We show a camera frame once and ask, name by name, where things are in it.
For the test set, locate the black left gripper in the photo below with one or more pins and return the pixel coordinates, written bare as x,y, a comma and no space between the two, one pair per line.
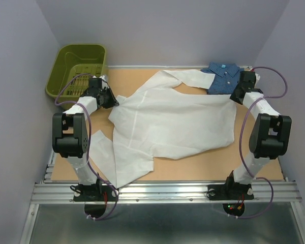
113,102

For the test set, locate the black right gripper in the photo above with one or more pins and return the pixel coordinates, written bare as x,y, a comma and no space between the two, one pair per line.
233,95

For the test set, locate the white long sleeve shirt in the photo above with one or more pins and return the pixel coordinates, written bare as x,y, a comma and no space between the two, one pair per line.
158,121

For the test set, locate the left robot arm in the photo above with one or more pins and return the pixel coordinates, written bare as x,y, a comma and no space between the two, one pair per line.
72,130

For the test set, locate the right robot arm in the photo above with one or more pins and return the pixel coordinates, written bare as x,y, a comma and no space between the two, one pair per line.
269,137

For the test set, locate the folded blue checked shirt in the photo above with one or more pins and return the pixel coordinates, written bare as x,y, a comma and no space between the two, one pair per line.
225,80

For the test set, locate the green plastic laundry basket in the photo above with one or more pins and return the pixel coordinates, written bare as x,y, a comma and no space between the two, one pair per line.
72,69

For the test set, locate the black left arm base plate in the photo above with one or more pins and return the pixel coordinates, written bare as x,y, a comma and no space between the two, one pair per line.
92,193

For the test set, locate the aluminium mounting rail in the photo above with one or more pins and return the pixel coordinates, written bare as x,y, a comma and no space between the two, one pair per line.
157,192

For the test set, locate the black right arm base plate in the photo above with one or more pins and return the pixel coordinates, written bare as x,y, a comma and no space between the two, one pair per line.
224,192

